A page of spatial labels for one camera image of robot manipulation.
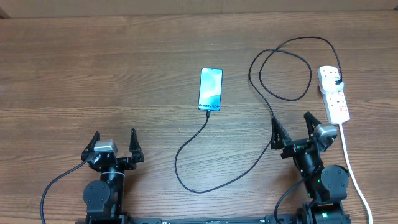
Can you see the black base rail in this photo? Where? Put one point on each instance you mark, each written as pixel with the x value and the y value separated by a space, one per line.
pixel 217 221

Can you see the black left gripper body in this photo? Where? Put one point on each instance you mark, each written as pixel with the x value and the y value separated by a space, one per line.
pixel 124 164

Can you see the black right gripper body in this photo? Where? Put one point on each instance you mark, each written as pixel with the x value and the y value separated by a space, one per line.
pixel 295 146

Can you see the white charger plug adapter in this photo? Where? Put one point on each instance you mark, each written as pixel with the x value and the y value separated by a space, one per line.
pixel 331 85

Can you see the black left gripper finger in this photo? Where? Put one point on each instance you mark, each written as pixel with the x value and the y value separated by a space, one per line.
pixel 90 147
pixel 134 147

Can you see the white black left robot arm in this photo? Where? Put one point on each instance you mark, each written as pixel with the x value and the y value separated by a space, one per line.
pixel 104 198

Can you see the Samsung Galaxy smartphone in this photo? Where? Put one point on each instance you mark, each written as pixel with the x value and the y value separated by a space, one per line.
pixel 211 82

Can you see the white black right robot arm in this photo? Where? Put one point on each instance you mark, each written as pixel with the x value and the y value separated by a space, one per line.
pixel 326 185

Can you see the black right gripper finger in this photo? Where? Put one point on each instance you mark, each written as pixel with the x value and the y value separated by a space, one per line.
pixel 279 135
pixel 311 123

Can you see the white power strip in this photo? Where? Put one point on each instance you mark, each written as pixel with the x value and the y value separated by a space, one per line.
pixel 335 103

